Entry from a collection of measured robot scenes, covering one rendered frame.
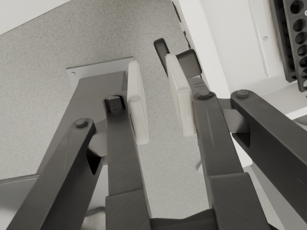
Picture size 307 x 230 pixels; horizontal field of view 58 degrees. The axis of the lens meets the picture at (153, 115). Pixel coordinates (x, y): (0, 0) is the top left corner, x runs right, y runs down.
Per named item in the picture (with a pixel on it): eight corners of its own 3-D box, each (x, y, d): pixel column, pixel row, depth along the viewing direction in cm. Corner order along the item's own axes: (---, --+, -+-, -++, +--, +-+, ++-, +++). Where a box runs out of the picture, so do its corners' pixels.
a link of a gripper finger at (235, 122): (198, 116, 14) (259, 106, 13) (182, 79, 18) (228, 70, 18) (201, 141, 14) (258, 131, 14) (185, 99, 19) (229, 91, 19)
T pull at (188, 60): (177, 99, 32) (179, 105, 31) (152, 40, 28) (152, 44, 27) (207, 87, 31) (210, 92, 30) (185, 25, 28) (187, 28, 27)
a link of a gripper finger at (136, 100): (150, 143, 16) (137, 146, 16) (145, 94, 22) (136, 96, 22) (140, 98, 15) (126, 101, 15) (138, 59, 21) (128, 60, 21)
